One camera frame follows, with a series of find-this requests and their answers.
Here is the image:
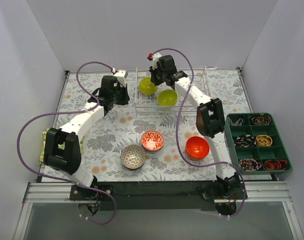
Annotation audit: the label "lime green bowl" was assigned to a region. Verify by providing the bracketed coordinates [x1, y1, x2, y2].
[139, 77, 158, 96]
[157, 89, 178, 106]

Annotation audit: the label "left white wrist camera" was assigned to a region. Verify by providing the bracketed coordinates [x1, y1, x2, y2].
[113, 69, 128, 87]

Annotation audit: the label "white clips in tray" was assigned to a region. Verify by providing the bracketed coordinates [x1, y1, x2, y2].
[228, 117, 244, 126]

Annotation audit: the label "dark floral rolled ribbon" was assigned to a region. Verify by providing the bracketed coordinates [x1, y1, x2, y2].
[239, 158, 262, 172]

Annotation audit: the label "aluminium front rail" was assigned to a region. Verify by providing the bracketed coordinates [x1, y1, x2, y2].
[23, 181, 292, 203]

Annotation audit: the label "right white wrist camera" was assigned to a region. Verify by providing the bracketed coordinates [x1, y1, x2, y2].
[147, 52, 162, 70]

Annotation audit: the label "yellow rolled ribbon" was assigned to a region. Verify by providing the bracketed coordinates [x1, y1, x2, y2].
[256, 135, 273, 147]

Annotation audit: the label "grey geometric patterned bowl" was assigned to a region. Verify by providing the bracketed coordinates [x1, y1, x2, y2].
[120, 144, 146, 170]

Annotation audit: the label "black dotted rolled ribbon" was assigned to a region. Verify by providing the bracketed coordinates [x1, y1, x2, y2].
[234, 134, 257, 148]

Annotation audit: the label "orange red bowl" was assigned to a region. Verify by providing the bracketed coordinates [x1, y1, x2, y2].
[185, 136, 210, 161]

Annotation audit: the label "lemon print folded cloth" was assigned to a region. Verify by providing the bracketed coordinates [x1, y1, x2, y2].
[39, 128, 84, 164]

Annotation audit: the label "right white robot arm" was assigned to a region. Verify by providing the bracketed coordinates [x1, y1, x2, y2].
[148, 52, 241, 199]

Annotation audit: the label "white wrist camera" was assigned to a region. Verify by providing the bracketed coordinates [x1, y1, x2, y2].
[113, 69, 128, 87]
[147, 52, 162, 70]

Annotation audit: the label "red white floral bowl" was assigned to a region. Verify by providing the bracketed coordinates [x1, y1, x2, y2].
[141, 130, 165, 152]

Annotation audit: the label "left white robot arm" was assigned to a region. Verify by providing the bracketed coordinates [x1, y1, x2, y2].
[43, 70, 129, 200]

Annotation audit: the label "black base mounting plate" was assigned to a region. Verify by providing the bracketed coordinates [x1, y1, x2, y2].
[69, 180, 247, 211]

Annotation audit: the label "floral patterned table mat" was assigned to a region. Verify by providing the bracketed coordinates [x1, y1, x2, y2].
[41, 69, 254, 182]

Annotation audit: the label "white wire dish rack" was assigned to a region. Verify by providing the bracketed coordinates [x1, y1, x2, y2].
[134, 66, 212, 115]

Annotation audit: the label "green compartment tray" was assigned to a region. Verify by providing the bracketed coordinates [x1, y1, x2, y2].
[225, 113, 292, 175]

